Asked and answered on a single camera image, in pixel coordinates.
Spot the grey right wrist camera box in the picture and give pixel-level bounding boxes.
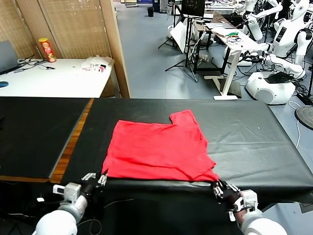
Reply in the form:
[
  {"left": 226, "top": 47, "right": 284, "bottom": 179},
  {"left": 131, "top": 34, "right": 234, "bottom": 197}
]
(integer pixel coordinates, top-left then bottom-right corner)
[{"left": 233, "top": 189, "right": 258, "bottom": 212}]

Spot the white floor cable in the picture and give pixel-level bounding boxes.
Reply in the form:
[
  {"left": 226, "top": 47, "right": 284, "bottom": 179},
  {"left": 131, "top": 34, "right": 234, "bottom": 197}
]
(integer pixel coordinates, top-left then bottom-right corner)
[{"left": 288, "top": 100, "right": 303, "bottom": 148}]

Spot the black monitor tripod stand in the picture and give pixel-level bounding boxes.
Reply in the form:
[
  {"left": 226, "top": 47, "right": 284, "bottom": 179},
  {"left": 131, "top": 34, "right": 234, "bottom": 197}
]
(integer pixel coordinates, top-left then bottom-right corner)
[{"left": 165, "top": 14, "right": 199, "bottom": 83}]

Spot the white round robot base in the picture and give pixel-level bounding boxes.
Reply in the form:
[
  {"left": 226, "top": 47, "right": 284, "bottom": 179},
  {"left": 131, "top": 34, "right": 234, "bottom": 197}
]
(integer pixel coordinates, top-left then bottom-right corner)
[{"left": 246, "top": 70, "right": 296, "bottom": 105}]

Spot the black power strip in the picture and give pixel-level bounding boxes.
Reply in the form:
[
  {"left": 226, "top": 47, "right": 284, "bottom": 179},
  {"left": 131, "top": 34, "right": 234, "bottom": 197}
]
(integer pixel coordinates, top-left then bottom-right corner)
[{"left": 295, "top": 93, "right": 313, "bottom": 106}]

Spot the wooden desk with black legs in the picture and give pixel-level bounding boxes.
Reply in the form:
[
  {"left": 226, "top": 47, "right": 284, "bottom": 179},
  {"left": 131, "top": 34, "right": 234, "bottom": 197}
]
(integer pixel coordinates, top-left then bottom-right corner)
[{"left": 204, "top": 21, "right": 269, "bottom": 101}]

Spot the wooden folding screen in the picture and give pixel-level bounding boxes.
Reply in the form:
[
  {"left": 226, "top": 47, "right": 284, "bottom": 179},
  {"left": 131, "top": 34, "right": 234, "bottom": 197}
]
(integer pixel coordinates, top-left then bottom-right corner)
[{"left": 0, "top": 0, "right": 131, "bottom": 98}]

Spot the white humanoid robot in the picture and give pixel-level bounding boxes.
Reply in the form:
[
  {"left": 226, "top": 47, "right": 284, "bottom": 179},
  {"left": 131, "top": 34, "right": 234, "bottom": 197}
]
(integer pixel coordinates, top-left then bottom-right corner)
[
  {"left": 265, "top": 0, "right": 313, "bottom": 79},
  {"left": 234, "top": 0, "right": 283, "bottom": 41}
]

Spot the white table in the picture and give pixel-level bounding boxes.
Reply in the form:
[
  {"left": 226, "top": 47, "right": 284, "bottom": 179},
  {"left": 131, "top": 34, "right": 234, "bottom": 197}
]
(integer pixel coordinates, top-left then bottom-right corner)
[{"left": 0, "top": 58, "right": 115, "bottom": 98}]

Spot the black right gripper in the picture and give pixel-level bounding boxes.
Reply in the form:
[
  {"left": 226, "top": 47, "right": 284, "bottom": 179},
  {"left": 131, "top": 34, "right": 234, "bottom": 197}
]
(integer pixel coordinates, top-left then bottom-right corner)
[{"left": 211, "top": 180, "right": 242, "bottom": 207}]

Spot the white leaning board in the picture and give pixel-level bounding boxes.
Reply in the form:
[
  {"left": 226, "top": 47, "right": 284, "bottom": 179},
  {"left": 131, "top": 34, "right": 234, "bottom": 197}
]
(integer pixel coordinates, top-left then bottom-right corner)
[{"left": 170, "top": 21, "right": 189, "bottom": 53}]

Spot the black round floor plate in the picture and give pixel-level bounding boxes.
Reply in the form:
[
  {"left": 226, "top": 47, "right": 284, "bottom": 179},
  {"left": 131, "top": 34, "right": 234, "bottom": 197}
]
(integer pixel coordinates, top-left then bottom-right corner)
[{"left": 294, "top": 105, "right": 313, "bottom": 130}]

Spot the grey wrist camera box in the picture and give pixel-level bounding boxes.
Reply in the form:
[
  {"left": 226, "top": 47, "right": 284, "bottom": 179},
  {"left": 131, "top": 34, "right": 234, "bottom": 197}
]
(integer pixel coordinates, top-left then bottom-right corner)
[
  {"left": 233, "top": 189, "right": 258, "bottom": 212},
  {"left": 53, "top": 182, "right": 82, "bottom": 204}
]

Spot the black cable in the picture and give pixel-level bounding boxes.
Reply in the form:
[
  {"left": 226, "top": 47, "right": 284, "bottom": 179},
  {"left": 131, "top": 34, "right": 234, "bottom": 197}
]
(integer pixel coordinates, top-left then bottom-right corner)
[{"left": 13, "top": 57, "right": 56, "bottom": 73}]

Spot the red t-shirt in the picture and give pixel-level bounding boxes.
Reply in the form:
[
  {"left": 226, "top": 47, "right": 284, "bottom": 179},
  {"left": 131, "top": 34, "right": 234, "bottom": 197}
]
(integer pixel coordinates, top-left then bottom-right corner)
[{"left": 101, "top": 109, "right": 220, "bottom": 183}]

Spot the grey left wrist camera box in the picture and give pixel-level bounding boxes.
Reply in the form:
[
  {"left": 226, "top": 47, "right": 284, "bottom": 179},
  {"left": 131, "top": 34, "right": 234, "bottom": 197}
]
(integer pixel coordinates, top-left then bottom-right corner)
[{"left": 53, "top": 182, "right": 82, "bottom": 204}]

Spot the thin black tripod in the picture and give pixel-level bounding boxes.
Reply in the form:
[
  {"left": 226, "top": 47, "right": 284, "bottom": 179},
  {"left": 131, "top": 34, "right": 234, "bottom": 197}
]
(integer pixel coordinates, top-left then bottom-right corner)
[{"left": 157, "top": 0, "right": 178, "bottom": 49}]

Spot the black monitor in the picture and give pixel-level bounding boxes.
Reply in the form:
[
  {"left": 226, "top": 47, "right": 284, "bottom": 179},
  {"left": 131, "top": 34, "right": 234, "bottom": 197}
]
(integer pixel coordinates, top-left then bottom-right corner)
[{"left": 181, "top": 0, "right": 206, "bottom": 20}]

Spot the black table mat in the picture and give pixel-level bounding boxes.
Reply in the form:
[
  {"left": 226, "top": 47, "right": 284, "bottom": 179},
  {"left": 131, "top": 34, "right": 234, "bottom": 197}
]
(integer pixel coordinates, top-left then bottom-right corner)
[{"left": 0, "top": 96, "right": 94, "bottom": 179}]

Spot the red chips can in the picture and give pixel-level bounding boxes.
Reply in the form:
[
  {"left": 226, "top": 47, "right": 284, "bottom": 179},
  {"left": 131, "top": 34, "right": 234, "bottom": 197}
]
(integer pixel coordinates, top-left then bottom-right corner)
[{"left": 38, "top": 37, "right": 57, "bottom": 63}]

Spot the white printed plastic bag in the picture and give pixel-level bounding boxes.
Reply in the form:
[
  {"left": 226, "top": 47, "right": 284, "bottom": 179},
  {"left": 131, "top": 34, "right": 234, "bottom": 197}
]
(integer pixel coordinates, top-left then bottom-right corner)
[{"left": 76, "top": 55, "right": 115, "bottom": 78}]

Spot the grey laptop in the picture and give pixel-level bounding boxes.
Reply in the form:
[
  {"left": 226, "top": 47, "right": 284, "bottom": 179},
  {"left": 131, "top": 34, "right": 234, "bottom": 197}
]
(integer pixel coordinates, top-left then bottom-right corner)
[{"left": 0, "top": 40, "right": 22, "bottom": 75}]

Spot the large black table cover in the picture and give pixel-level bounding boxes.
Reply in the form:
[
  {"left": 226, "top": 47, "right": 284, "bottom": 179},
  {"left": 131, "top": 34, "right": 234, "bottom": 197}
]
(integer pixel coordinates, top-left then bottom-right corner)
[{"left": 51, "top": 97, "right": 313, "bottom": 205}]

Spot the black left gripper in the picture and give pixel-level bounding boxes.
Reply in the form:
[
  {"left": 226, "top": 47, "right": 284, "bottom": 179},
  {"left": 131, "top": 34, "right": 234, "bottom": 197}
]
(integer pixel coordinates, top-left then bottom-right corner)
[{"left": 81, "top": 168, "right": 109, "bottom": 197}]

